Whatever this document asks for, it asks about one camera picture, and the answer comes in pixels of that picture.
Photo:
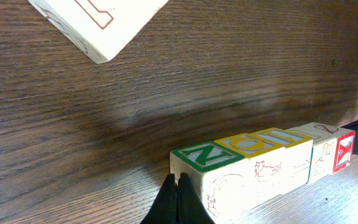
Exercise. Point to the block with C red side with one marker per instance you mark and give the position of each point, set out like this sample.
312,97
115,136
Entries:
260,168

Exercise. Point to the block with car picture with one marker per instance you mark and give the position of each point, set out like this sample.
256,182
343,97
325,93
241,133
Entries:
295,158

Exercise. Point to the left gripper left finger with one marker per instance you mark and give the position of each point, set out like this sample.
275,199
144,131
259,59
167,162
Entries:
164,207

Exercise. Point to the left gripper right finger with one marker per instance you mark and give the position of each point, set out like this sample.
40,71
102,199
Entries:
190,207

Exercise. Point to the block with N red side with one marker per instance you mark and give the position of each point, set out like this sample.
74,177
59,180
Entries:
99,28

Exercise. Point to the block with red X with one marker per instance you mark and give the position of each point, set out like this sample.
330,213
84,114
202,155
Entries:
345,145

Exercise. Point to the block with green side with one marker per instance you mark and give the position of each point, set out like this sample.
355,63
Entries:
218,176

